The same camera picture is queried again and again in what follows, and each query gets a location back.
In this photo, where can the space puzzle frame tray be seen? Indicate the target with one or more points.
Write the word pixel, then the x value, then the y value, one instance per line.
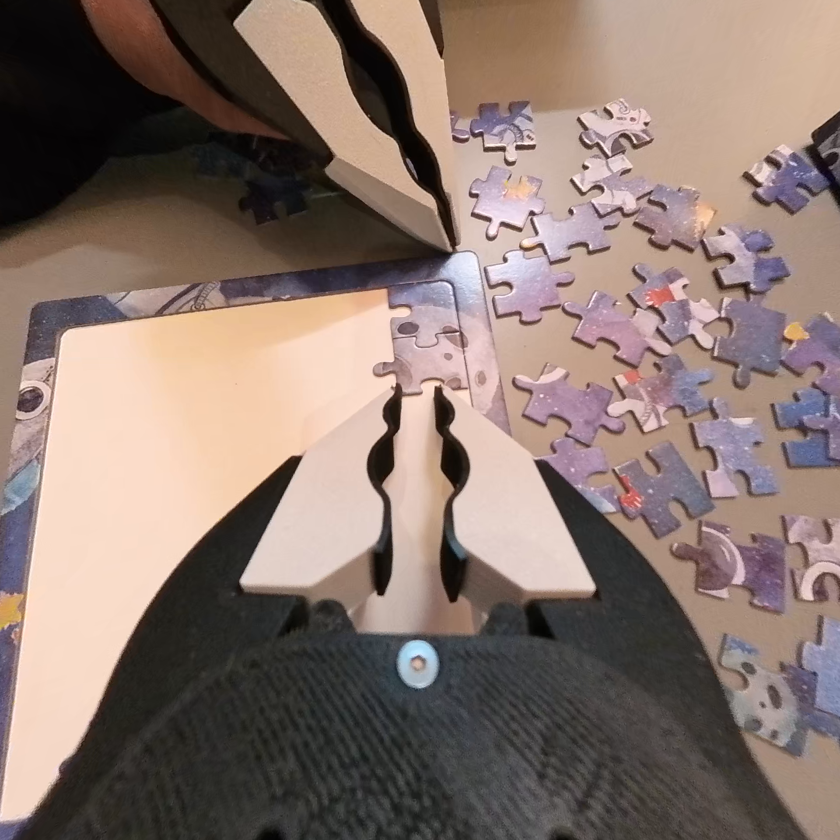
pixel 164 426

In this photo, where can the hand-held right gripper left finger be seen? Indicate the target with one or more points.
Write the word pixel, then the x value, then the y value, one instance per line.
pixel 328 518

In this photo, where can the dark blue puzzle piece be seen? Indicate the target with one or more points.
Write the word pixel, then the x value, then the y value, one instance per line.
pixel 269 200

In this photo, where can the pile of purple pieces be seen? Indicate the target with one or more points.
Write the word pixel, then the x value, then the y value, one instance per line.
pixel 748 334

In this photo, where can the person's black clothing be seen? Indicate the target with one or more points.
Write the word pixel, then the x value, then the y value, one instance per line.
pixel 39 98

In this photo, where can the person's left hand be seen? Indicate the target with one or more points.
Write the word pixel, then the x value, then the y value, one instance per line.
pixel 144 46

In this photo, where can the four-scene puzzle picture card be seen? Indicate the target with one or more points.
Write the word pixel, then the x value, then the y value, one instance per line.
pixel 830 148

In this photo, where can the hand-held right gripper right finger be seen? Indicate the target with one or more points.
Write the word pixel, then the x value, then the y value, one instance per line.
pixel 518 518

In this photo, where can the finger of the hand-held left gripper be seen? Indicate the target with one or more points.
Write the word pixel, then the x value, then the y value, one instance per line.
pixel 315 92
pixel 413 52

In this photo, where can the grey moon crater puzzle piece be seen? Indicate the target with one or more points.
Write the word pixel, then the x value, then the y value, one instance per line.
pixel 426 367
pixel 433 308

